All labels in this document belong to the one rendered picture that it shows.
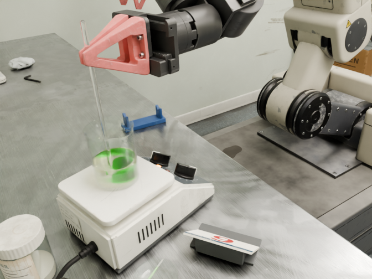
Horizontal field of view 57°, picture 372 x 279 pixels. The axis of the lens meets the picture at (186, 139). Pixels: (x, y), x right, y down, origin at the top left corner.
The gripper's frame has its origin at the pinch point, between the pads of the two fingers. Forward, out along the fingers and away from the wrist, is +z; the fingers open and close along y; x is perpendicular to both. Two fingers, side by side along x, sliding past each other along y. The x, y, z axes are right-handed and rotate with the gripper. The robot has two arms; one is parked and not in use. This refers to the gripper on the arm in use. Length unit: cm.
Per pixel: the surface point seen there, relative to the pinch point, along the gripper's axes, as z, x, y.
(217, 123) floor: -138, 101, -105
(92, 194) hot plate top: 3.7, 17.1, 1.1
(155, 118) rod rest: -24.8, 24.9, -22.2
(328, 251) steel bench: -16.5, 25.8, 24.4
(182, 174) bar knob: -10.0, 20.3, 3.3
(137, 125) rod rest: -19.7, 24.9, -22.4
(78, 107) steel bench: -16, 26, -44
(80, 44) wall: -63, 34, -132
